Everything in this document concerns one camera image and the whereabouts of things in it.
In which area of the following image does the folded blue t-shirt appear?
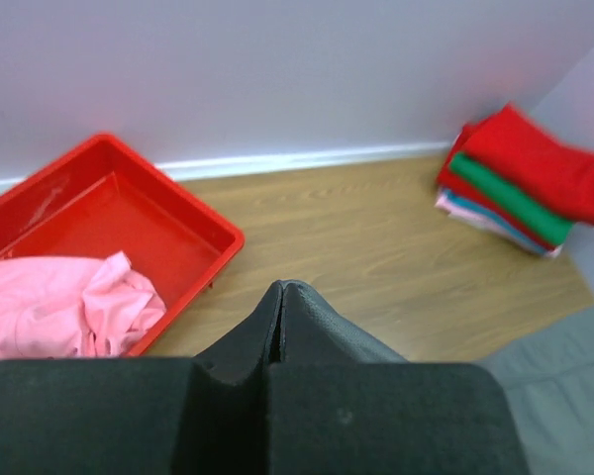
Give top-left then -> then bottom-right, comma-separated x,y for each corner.
443,190 -> 545,256

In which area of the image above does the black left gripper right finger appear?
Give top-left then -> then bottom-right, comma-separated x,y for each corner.
267,281 -> 528,474

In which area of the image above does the folded red t-shirt top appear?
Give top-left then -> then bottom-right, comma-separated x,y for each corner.
463,103 -> 594,226

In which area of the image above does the red plastic tray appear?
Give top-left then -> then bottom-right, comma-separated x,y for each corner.
0,134 -> 245,356

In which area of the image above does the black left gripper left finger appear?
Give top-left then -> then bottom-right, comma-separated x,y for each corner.
0,283 -> 283,474

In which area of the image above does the folded red t-shirt lower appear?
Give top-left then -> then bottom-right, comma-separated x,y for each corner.
436,165 -> 561,255

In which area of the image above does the folded red t-shirt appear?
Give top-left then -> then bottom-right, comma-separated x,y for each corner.
436,165 -> 561,255
463,103 -> 594,226

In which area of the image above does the grey t-shirt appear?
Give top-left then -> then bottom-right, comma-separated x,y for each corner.
478,305 -> 594,474

